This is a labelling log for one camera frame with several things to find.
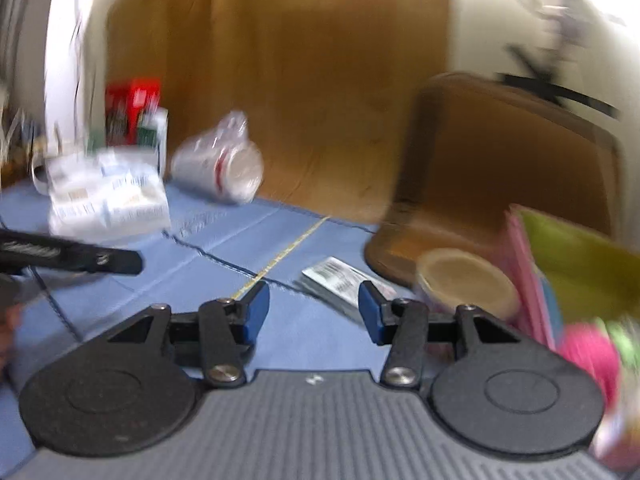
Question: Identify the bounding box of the pink storage box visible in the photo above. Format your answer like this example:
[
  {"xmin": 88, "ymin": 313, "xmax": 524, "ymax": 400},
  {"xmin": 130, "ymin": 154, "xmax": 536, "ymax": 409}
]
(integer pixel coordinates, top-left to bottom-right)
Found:
[{"xmin": 504, "ymin": 202, "xmax": 640, "ymax": 356}]

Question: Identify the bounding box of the brown chair back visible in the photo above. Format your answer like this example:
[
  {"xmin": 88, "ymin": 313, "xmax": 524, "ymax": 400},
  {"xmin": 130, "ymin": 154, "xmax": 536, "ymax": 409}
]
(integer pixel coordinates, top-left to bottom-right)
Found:
[{"xmin": 363, "ymin": 73, "xmax": 623, "ymax": 286}]

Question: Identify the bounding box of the light green cloth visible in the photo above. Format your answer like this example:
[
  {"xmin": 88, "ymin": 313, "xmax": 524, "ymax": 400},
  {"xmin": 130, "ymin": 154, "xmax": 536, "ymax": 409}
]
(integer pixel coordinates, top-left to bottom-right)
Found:
[{"xmin": 605, "ymin": 316, "xmax": 640, "ymax": 372}]

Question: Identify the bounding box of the person's left hand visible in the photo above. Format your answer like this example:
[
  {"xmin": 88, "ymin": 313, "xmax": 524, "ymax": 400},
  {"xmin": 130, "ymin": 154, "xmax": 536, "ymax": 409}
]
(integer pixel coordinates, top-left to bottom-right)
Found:
[{"xmin": 0, "ymin": 304, "xmax": 23, "ymax": 370}]

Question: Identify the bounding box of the pink fluffy sock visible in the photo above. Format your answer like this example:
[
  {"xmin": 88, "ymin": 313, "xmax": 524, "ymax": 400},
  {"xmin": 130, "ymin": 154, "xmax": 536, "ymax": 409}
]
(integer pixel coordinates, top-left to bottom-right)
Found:
[{"xmin": 558, "ymin": 323, "xmax": 622, "ymax": 411}]

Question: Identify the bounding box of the blue table cloth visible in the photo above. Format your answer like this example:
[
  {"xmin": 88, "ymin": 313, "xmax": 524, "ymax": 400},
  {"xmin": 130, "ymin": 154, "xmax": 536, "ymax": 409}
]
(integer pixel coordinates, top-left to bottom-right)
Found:
[{"xmin": 1, "ymin": 186, "xmax": 386, "ymax": 474}]

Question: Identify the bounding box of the red tin box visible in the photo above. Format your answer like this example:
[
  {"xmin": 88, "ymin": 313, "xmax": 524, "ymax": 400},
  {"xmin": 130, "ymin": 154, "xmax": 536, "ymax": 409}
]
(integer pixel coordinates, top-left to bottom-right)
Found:
[{"xmin": 104, "ymin": 78, "xmax": 160, "ymax": 146}]

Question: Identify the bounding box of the barcode paper packet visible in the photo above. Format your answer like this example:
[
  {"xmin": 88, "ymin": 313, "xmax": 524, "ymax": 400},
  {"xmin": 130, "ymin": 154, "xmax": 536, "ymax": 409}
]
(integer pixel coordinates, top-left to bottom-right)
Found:
[{"xmin": 297, "ymin": 257, "xmax": 398, "ymax": 324}]

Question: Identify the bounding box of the paper snack cup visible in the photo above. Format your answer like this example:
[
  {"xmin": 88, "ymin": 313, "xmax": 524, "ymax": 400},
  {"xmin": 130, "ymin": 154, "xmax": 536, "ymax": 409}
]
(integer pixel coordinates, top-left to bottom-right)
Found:
[{"xmin": 414, "ymin": 248, "xmax": 521, "ymax": 321}]

